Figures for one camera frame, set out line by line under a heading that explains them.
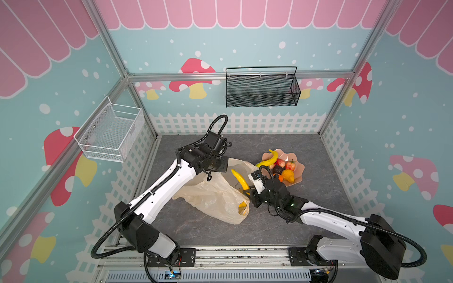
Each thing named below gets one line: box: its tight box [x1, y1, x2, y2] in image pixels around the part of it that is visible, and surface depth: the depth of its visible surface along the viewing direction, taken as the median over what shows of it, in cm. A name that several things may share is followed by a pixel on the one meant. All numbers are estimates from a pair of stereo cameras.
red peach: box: [273, 158, 286, 169], surface depth 102 cm
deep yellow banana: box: [230, 168, 251, 196], surface depth 80 cm
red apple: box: [285, 159, 297, 172], surface depth 101 cm
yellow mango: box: [281, 169, 295, 184], surface depth 96 cm
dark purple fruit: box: [271, 165, 285, 175], surface depth 99 cm
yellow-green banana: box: [255, 149, 279, 169], surface depth 100 cm
